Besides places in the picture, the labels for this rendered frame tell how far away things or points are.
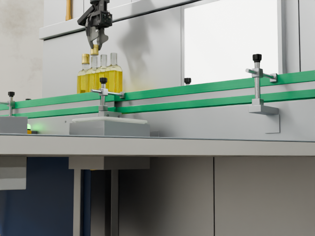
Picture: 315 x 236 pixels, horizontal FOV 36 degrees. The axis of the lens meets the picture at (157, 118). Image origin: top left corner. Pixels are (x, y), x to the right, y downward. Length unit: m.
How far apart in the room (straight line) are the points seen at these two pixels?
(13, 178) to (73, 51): 1.62
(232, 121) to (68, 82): 1.11
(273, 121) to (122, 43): 0.92
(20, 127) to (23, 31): 3.87
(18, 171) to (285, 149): 0.58
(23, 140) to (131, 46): 1.34
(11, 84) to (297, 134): 4.13
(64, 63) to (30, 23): 2.97
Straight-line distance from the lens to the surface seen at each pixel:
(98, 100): 1.86
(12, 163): 0.90
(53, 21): 2.63
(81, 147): 0.88
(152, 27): 2.07
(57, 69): 2.54
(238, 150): 1.05
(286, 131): 1.48
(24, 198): 2.21
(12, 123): 1.57
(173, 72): 1.96
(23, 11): 5.46
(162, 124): 1.74
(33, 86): 5.32
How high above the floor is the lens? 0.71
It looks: 5 degrees up
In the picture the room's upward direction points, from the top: straight up
